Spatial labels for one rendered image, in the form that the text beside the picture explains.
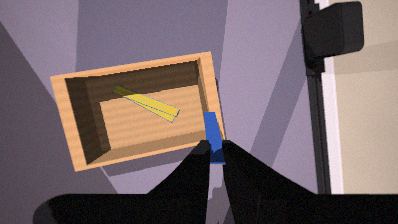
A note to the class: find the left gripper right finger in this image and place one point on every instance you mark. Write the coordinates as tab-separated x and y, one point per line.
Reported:
260	195

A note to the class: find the cardboard box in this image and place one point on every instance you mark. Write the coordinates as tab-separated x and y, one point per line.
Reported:
103	128

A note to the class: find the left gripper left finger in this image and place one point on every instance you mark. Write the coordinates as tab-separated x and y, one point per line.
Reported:
181	198

